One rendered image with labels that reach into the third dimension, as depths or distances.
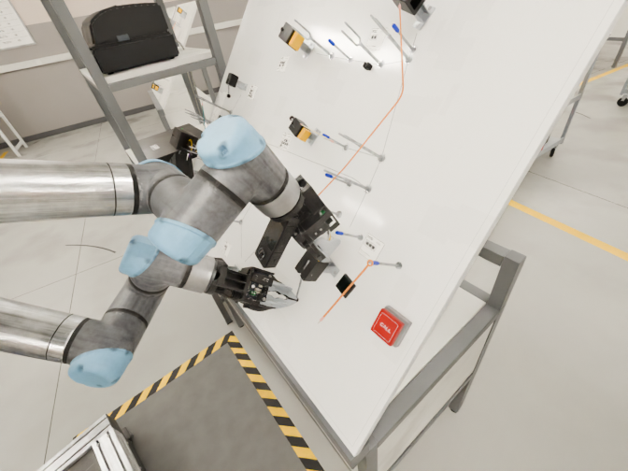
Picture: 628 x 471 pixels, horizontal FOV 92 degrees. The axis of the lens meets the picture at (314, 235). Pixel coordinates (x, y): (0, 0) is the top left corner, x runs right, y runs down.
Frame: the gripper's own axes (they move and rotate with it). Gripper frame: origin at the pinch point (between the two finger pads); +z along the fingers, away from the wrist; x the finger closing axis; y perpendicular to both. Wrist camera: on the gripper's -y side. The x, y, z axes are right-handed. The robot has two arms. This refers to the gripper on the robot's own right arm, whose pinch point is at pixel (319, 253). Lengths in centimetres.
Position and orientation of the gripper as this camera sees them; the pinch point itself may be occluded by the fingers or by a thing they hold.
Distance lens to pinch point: 65.2
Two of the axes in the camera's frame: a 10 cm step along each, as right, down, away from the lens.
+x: -5.0, -6.3, 5.9
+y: 7.6, -6.4, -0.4
